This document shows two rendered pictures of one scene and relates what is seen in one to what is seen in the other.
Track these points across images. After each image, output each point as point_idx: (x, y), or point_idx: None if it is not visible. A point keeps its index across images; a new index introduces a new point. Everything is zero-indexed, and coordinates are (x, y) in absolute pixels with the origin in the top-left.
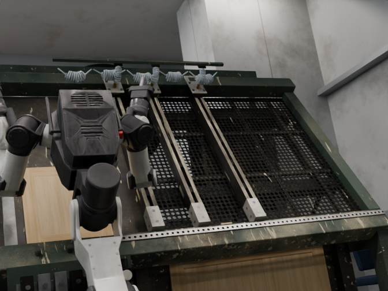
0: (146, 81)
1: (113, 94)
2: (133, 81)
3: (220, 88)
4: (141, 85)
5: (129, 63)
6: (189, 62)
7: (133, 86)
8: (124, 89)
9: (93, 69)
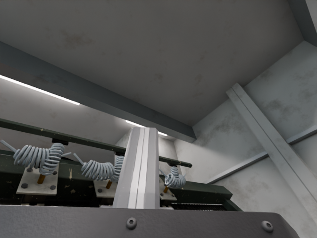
0: (103, 176)
1: (30, 197)
2: (80, 174)
3: (181, 192)
4: (140, 196)
5: (81, 144)
6: (161, 157)
7: (3, 225)
8: (61, 187)
9: (1, 141)
